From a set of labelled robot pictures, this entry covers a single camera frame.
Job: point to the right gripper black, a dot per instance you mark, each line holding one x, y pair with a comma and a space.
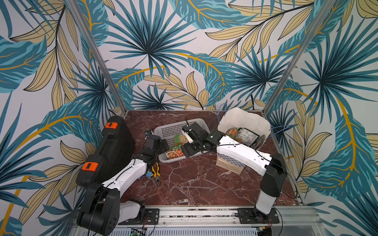
190, 147

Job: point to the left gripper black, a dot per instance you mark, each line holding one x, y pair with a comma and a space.
163, 149

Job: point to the orange green basket packet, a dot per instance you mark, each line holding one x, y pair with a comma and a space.
174, 153

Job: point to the white blue checkered paper bag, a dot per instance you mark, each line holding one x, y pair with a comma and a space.
235, 156

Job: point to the red green soup packet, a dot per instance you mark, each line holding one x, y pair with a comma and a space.
232, 133

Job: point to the large dark seasoning packet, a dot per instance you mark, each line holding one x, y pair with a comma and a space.
246, 137

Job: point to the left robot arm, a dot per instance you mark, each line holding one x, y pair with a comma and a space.
102, 210

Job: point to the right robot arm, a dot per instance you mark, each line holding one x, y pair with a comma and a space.
271, 167

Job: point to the green orange condiment packet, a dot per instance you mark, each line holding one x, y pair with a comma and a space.
179, 140

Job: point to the yellow black pliers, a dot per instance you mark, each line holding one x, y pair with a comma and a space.
156, 173

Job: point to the black tool case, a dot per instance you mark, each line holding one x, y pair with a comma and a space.
112, 155

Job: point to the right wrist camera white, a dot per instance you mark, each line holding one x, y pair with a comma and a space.
187, 132

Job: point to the blue handled tool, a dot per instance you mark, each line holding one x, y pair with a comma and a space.
149, 175

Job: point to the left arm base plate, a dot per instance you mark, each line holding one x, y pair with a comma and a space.
148, 216

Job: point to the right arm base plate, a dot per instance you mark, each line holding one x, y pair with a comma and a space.
254, 216

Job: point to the left aluminium corner post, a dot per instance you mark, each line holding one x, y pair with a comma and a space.
84, 28

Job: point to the aluminium corner post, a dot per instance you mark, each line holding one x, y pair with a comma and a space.
84, 28
313, 29

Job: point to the aluminium front rail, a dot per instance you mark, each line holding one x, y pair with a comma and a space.
230, 216

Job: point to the right aluminium corner post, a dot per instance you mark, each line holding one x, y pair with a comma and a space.
313, 29

